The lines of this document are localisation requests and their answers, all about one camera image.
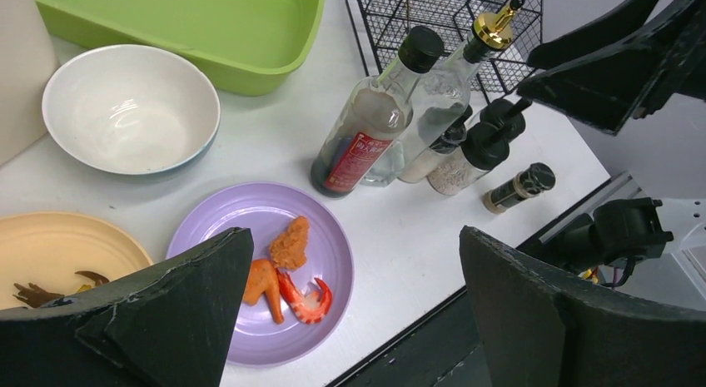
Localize clear oil bottle gold spout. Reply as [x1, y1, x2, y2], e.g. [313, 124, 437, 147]
[360, 0, 526, 187]

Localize fried chicken nugget piece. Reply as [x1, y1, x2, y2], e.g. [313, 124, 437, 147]
[269, 216, 310, 270]

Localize speckled seasoning shaker bottle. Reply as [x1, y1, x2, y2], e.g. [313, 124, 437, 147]
[426, 116, 526, 196]

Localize dark vinegar bottle red label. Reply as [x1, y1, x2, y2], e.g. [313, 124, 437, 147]
[310, 26, 445, 198]

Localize purple plastic plate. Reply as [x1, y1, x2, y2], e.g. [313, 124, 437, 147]
[167, 182, 354, 367]

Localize black-cap shaker bottle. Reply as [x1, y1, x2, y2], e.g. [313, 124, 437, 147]
[480, 98, 533, 142]

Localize red shrimp toy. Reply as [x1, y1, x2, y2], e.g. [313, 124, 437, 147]
[276, 270, 333, 325]

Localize yellow plastic plate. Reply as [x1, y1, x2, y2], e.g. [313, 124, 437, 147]
[1, 211, 152, 310]

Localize orange chicken wing toy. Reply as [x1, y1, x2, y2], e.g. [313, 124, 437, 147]
[242, 259, 284, 325]

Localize black wire basket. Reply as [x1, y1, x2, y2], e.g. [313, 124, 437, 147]
[346, 0, 544, 102]

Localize green plastic tub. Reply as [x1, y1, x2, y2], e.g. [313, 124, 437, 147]
[35, 0, 325, 97]

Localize white ceramic bowl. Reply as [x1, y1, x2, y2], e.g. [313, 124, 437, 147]
[41, 44, 221, 177]

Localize white powder shaker bottle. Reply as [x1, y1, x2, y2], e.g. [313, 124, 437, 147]
[398, 104, 473, 184]

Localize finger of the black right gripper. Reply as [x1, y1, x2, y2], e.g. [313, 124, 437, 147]
[516, 0, 705, 135]
[527, 0, 659, 70]

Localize small pepper jar black cap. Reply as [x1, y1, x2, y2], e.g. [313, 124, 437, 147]
[483, 162, 556, 214]

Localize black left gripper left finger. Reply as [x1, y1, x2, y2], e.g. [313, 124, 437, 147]
[1, 228, 254, 386]

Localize beige plastic bin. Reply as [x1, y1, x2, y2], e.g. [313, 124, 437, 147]
[1, 0, 59, 164]

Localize brown food scraps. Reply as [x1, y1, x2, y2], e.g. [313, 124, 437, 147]
[12, 270, 110, 308]

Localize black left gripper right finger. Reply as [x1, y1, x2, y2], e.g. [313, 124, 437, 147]
[460, 226, 705, 386]

